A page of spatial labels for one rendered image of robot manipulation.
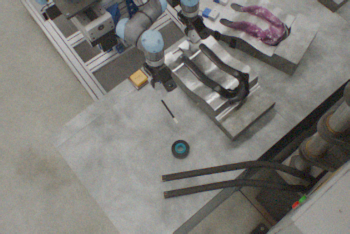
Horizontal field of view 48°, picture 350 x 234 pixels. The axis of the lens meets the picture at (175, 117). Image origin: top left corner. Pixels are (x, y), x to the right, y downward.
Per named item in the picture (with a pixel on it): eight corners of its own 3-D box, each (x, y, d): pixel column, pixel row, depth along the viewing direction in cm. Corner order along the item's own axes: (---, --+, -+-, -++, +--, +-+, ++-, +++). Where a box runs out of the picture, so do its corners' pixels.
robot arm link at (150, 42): (148, 23, 142) (167, 34, 140) (150, 40, 152) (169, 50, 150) (134, 38, 140) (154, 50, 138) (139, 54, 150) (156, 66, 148)
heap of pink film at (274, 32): (225, 29, 193) (227, 19, 185) (244, 4, 198) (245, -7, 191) (274, 52, 186) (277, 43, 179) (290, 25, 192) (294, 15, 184)
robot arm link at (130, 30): (134, 19, 155) (155, 32, 152) (115, 39, 152) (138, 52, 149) (130, 5, 148) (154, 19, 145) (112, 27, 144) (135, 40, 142)
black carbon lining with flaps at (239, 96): (179, 62, 185) (178, 51, 177) (204, 42, 189) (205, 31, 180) (229, 113, 174) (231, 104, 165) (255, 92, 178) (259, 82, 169)
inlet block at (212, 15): (192, 14, 201) (192, 7, 196) (197, 7, 202) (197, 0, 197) (214, 24, 197) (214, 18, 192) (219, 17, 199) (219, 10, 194)
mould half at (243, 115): (162, 68, 192) (159, 53, 180) (202, 38, 198) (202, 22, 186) (232, 141, 176) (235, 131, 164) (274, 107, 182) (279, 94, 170)
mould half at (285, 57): (202, 30, 200) (202, 17, 190) (227, -5, 208) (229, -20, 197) (291, 76, 188) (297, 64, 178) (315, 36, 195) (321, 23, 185)
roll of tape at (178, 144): (192, 155, 175) (192, 152, 172) (175, 161, 174) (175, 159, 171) (185, 139, 178) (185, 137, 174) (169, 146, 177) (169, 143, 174)
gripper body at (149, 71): (157, 61, 168) (155, 45, 157) (170, 74, 165) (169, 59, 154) (143, 71, 166) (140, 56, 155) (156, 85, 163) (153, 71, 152)
